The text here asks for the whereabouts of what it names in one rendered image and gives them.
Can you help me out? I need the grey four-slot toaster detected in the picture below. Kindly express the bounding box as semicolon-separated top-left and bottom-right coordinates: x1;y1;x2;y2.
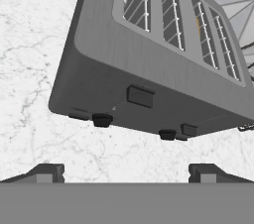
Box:
48;0;254;142

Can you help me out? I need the black toaster lever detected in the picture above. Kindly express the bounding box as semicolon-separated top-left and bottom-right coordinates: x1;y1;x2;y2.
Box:
126;84;156;109
181;123;198;137

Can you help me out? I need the bread slice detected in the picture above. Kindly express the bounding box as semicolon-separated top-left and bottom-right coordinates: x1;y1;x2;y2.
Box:
195;15;201;36

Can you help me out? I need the black toaster knob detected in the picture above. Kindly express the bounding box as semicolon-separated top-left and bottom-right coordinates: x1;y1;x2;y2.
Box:
91;113;114;128
158;129;178;142

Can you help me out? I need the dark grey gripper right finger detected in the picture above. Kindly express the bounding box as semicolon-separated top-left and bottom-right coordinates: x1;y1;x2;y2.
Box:
188;163;254;184

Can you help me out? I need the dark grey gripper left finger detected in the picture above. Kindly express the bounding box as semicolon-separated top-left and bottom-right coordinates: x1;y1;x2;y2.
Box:
0;163;65;184

